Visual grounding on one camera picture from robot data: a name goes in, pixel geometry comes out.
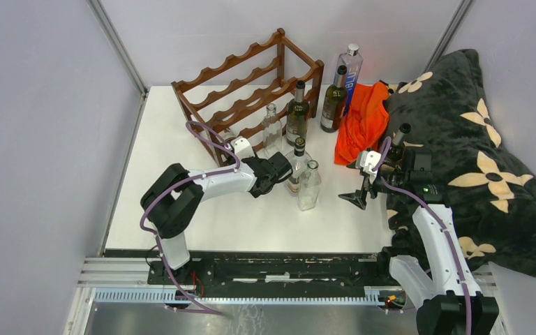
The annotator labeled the right aluminium corner post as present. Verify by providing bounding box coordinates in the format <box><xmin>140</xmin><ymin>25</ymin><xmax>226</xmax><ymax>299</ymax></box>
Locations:
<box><xmin>424</xmin><ymin>0</ymin><xmax>475</xmax><ymax>72</ymax></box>

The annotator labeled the small clear glass bottle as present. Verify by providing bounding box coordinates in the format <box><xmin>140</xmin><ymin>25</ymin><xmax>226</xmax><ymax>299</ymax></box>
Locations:
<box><xmin>297</xmin><ymin>160</ymin><xmax>321</xmax><ymax>211</ymax></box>

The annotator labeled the aluminium corner post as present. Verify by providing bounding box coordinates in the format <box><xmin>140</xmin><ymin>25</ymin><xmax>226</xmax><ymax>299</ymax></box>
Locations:
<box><xmin>424</xmin><ymin>0</ymin><xmax>475</xmax><ymax>72</ymax></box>
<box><xmin>87</xmin><ymin>0</ymin><xmax>149</xmax><ymax>98</ymax></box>

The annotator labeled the brown wooden wine rack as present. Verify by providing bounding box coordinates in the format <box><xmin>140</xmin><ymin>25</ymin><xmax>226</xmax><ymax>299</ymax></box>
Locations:
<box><xmin>171</xmin><ymin>28</ymin><xmax>325</xmax><ymax>168</ymax></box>

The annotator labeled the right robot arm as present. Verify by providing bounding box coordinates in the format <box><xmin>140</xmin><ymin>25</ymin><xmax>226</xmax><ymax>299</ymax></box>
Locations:
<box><xmin>339</xmin><ymin>148</ymin><xmax>499</xmax><ymax>334</ymax></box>

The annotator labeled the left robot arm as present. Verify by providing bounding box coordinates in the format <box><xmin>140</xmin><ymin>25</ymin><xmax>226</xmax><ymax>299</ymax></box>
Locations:
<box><xmin>140</xmin><ymin>152</ymin><xmax>292</xmax><ymax>285</ymax></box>

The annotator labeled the left aluminium corner post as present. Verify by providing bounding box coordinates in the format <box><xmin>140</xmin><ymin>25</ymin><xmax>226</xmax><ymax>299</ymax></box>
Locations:
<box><xmin>87</xmin><ymin>0</ymin><xmax>149</xmax><ymax>98</ymax></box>

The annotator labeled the clear square bottle black cap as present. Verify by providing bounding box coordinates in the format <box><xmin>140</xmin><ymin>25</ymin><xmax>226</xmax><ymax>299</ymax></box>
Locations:
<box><xmin>285</xmin><ymin>137</ymin><xmax>312</xmax><ymax>196</ymax></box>

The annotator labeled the dark wine bottle brown label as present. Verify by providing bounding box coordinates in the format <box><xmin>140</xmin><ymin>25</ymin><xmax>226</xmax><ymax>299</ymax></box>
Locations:
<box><xmin>385</xmin><ymin>123</ymin><xmax>411</xmax><ymax>163</ymax></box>

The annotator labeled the black floral blanket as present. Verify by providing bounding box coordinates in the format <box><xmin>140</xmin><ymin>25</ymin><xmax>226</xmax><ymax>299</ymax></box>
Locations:
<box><xmin>382</xmin><ymin>49</ymin><xmax>536</xmax><ymax>277</ymax></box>

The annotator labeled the dark wine bottle silver neck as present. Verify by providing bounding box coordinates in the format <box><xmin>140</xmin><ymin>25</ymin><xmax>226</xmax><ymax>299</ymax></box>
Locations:
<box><xmin>320</xmin><ymin>65</ymin><xmax>348</xmax><ymax>133</ymax></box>

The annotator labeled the blue square glass bottle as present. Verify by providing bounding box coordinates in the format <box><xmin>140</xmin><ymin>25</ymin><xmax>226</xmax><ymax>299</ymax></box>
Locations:
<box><xmin>337</xmin><ymin>43</ymin><xmax>363</xmax><ymax>116</ymax></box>

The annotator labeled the dark green wine bottle rear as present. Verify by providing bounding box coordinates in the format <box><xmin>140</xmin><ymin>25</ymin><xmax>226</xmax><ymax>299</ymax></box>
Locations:
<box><xmin>285</xmin><ymin>80</ymin><xmax>310</xmax><ymax>146</ymax></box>

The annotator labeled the dark green wine bottle labelled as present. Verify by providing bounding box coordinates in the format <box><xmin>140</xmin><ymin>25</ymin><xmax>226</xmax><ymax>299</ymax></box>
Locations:
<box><xmin>219</xmin><ymin>128</ymin><xmax>239</xmax><ymax>147</ymax></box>

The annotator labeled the orange cloth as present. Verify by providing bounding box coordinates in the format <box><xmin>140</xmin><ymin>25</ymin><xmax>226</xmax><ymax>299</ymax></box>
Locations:
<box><xmin>334</xmin><ymin>81</ymin><xmax>389</xmax><ymax>165</ymax></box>

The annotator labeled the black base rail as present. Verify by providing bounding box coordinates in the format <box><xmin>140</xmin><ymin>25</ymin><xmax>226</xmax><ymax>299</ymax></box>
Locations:
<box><xmin>144</xmin><ymin>250</ymin><xmax>405</xmax><ymax>304</ymax></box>

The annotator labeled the tall clear glass bottle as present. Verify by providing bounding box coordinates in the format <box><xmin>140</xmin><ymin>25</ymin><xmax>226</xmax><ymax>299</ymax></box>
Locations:
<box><xmin>262</xmin><ymin>103</ymin><xmax>283</xmax><ymax>158</ymax></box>

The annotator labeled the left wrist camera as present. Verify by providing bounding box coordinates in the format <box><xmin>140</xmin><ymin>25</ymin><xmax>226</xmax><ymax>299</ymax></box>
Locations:
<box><xmin>230</xmin><ymin>136</ymin><xmax>256</xmax><ymax>160</ymax></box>

